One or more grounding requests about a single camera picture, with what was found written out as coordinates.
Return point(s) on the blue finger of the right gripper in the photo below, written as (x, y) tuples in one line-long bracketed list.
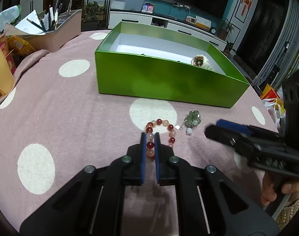
[(239, 128)]

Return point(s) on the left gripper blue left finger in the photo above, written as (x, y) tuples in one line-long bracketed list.
[(91, 203)]

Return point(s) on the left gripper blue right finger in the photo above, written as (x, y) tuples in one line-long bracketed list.
[(208, 202)]

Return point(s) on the right hand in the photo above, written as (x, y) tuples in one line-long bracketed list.
[(273, 184)]

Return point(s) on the white plastic shopping bag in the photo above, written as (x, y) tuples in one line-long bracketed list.
[(276, 111)]

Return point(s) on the red yellow gift bag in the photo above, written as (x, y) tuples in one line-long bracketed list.
[(269, 93)]

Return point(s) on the green cardboard box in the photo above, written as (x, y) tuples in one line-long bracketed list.
[(153, 62)]

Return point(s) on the floor potted plant right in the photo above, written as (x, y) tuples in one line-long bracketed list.
[(228, 48)]

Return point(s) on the pink polka dot tablecloth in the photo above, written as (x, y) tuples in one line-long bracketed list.
[(55, 122)]

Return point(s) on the small black alarm clock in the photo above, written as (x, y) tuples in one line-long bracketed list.
[(213, 30)]

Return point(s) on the potted plant on cabinet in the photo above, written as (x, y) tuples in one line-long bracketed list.
[(226, 27)]

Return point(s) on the yellow white box on cabinet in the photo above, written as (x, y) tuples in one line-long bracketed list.
[(203, 23)]

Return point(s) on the potted green plant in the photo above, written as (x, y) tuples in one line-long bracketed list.
[(93, 17)]

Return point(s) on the clear plastic storage bin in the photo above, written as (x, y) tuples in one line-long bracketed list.
[(130, 5)]

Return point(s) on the yellow bear carton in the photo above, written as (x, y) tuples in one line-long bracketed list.
[(6, 77)]

